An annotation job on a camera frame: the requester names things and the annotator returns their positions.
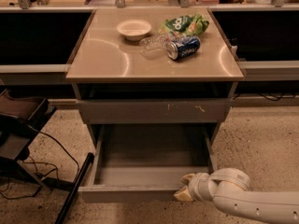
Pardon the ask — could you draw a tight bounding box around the grey top drawer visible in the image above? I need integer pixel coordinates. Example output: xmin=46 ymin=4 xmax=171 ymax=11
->
xmin=77 ymin=98 xmax=232 ymax=124

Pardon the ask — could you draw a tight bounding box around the clear plastic bottle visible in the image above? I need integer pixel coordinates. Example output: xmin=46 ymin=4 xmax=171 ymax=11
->
xmin=139 ymin=32 xmax=184 ymax=59

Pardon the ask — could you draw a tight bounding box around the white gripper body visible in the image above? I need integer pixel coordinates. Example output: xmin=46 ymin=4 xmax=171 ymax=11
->
xmin=188 ymin=173 xmax=218 ymax=202

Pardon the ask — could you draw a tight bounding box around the grey drawer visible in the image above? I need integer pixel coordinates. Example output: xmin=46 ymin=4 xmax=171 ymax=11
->
xmin=78 ymin=124 xmax=217 ymax=203
xmin=77 ymin=98 xmax=232 ymax=124

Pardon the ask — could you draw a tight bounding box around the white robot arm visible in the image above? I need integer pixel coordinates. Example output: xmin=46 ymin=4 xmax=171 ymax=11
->
xmin=174 ymin=168 xmax=299 ymax=224

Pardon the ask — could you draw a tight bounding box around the green chip bag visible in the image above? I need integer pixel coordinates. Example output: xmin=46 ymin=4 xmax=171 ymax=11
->
xmin=158 ymin=14 xmax=209 ymax=36

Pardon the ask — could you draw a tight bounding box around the black cable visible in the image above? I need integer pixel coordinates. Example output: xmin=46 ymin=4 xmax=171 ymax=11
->
xmin=0 ymin=128 xmax=80 ymax=201

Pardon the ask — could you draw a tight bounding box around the grey drawer cabinet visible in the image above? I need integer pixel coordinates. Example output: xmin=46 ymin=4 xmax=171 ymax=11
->
xmin=66 ymin=7 xmax=244 ymax=141

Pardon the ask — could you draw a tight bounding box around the white bowl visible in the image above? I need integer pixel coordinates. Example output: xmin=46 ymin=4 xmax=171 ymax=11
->
xmin=117 ymin=20 xmax=151 ymax=41

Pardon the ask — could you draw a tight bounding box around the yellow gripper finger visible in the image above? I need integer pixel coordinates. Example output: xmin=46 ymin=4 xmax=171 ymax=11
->
xmin=174 ymin=186 xmax=193 ymax=202
xmin=180 ymin=173 xmax=195 ymax=185

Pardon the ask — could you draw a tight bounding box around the blue soda can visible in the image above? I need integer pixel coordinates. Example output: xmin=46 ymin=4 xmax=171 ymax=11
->
xmin=166 ymin=35 xmax=201 ymax=61

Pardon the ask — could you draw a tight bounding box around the black rolling stand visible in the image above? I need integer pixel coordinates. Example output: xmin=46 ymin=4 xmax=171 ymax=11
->
xmin=0 ymin=90 xmax=94 ymax=224

